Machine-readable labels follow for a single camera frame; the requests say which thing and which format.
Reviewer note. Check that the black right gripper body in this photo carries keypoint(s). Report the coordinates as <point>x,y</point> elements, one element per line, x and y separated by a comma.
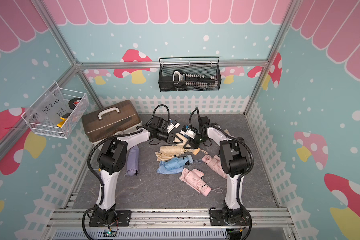
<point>198,140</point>

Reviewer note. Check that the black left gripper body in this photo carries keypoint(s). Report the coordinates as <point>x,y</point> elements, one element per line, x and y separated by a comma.
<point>164,136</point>

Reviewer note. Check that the light blue sleeved umbrella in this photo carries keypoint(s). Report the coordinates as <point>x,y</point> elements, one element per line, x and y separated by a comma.
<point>176,165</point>

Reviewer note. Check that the pink umbrella sleeve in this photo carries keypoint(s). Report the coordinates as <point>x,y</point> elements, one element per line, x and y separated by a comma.
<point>215,164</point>

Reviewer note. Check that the pink sleeved umbrella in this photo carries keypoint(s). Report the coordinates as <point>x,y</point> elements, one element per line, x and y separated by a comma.
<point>194,179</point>

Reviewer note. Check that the purple sleeved umbrella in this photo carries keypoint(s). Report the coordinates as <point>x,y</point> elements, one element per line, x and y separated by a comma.
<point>133,161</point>

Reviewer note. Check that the beige sleeved umbrella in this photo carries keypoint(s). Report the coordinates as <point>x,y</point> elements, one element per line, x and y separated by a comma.
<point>192,151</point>

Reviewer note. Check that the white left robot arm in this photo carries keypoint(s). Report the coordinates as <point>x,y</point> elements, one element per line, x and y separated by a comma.
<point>109,157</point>

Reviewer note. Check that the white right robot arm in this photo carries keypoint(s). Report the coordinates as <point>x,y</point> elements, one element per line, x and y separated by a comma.
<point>237,160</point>

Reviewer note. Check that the brown and cream toolbox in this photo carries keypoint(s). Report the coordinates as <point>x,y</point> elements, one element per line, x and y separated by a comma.
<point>120,118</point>

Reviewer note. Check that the socket set in basket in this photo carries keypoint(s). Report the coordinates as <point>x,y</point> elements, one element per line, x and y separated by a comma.
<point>194,82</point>

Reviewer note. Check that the black tape roll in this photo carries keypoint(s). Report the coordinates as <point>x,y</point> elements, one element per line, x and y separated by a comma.
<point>74,102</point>

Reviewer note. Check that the yellow tool in bin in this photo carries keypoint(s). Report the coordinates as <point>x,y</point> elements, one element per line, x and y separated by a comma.
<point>63,120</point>

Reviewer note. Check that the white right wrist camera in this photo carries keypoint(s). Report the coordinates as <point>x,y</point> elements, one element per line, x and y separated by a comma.
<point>189,132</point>

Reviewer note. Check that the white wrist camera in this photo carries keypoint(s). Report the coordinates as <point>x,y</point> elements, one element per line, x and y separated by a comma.
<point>172,124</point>
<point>189,132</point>

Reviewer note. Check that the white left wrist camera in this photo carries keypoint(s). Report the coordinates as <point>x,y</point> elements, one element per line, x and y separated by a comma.
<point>172,124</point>

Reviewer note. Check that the black wire mesh basket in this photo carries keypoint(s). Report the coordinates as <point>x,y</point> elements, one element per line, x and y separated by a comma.
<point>207,66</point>

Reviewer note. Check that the clear plastic wall bin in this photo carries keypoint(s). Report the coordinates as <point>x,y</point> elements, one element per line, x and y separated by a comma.
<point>44,114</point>

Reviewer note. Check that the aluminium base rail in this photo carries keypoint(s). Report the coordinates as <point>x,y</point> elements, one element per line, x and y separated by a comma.
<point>194,224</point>

